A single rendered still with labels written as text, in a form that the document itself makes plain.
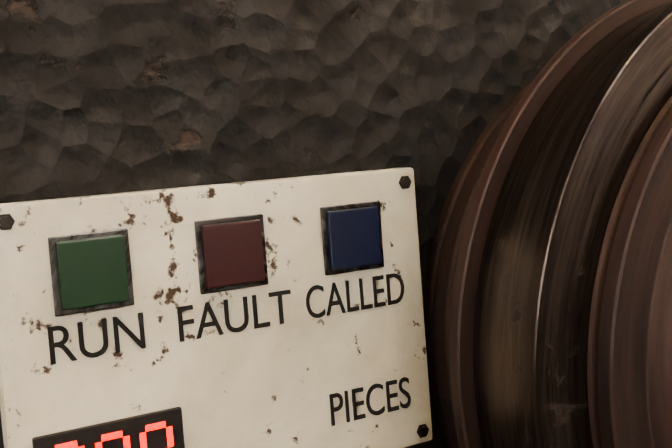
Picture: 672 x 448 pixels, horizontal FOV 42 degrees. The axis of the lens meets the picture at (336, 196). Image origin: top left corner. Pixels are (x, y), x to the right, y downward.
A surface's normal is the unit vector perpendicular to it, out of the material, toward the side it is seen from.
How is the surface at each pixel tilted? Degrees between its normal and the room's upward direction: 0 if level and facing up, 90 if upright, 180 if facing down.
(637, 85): 90
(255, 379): 90
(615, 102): 90
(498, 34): 90
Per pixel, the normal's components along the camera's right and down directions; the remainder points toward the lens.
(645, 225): 0.47, 0.01
